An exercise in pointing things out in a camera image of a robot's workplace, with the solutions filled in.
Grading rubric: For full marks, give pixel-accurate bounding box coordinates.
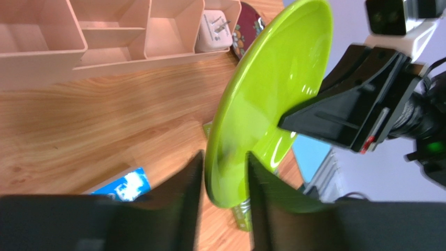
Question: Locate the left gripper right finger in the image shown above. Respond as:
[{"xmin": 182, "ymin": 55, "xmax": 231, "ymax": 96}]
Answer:
[{"xmin": 246, "ymin": 151, "xmax": 445, "ymax": 250}]

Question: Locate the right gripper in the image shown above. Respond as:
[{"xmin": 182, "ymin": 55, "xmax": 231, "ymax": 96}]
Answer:
[{"xmin": 278, "ymin": 44, "xmax": 423, "ymax": 153}]

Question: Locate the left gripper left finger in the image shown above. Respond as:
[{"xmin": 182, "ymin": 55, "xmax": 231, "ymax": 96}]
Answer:
[{"xmin": 1, "ymin": 151, "xmax": 204, "ymax": 250}]

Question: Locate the lime green plate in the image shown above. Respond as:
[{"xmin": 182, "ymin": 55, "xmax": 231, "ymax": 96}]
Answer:
[{"xmin": 205, "ymin": 1, "xmax": 333, "ymax": 208}]

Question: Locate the red floral plate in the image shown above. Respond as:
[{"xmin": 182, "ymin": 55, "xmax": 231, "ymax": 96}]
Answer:
[{"xmin": 232, "ymin": 2, "xmax": 265, "ymax": 60}]

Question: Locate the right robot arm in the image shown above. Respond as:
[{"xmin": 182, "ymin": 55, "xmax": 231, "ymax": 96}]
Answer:
[{"xmin": 278, "ymin": 44, "xmax": 445, "ymax": 186}]

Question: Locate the green treehouse book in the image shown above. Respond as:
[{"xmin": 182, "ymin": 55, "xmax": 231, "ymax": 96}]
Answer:
[{"xmin": 202, "ymin": 121, "xmax": 255, "ymax": 232}]

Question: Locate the blue treehouse book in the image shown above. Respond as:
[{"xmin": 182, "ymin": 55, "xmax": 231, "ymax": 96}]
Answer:
[{"xmin": 82, "ymin": 167, "xmax": 151, "ymax": 202}]

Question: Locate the teal cutting board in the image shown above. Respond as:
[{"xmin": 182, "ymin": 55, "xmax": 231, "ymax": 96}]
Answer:
[{"xmin": 292, "ymin": 134, "xmax": 331, "ymax": 182}]

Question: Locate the white power adapter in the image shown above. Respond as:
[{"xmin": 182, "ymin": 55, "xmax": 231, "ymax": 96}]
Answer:
[{"xmin": 195, "ymin": 10, "xmax": 233, "ymax": 53}]

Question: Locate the pink plastic file organizer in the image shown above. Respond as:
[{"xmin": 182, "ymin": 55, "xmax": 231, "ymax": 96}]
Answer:
[{"xmin": 1, "ymin": 1, "xmax": 242, "ymax": 90}]

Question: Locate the aluminium frame rail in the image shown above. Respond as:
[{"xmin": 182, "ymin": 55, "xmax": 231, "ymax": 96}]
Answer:
[{"xmin": 298, "ymin": 150, "xmax": 345, "ymax": 203}]

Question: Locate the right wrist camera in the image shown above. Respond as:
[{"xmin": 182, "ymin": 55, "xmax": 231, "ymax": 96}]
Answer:
[{"xmin": 364, "ymin": 0, "xmax": 445, "ymax": 61}]

